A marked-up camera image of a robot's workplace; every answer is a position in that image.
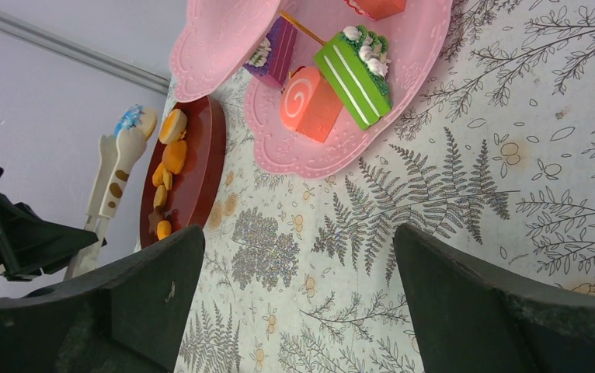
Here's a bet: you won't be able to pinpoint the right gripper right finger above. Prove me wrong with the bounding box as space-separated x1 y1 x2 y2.
393 224 595 372

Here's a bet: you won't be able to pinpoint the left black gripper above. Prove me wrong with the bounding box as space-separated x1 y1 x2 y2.
0 193 97 281

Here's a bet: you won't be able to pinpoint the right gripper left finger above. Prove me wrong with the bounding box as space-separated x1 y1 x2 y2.
0 225 205 372

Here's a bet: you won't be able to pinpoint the orange fish cookie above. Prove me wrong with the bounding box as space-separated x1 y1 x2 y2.
155 220 172 240

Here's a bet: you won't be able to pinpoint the brown star cookie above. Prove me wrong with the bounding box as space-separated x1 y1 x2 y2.
148 207 166 235

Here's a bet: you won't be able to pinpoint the white cat-paw food tongs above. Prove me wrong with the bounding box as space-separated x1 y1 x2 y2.
64 127 147 281

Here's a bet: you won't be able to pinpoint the dark red round tray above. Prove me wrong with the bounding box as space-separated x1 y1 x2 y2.
165 96 226 232

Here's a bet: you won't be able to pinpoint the orange round cookie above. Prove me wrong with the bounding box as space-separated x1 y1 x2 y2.
162 140 188 175

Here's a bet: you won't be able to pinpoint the blue frosted donut toy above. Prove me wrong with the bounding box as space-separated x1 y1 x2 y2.
113 104 158 140

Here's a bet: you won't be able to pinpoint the orange pancake stack toy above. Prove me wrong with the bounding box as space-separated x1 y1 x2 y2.
158 109 188 145

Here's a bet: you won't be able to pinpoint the round orange cracker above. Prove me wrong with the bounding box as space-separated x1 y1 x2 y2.
153 185 168 208

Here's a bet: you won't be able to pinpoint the square orange cracker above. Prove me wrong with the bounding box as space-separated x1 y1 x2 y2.
162 169 173 191

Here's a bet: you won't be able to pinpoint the floral tablecloth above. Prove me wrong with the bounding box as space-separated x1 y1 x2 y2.
176 1 595 372

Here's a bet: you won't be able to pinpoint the pink three-tier cake stand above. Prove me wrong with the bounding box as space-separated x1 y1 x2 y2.
169 1 453 179

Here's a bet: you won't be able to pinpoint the green layered cake slice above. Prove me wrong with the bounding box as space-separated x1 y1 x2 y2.
314 25 393 131

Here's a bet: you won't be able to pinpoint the purple cake slice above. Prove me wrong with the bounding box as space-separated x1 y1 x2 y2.
243 17 298 89

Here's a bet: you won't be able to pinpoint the red watermelon cake slice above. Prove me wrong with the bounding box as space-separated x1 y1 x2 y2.
345 0 406 20

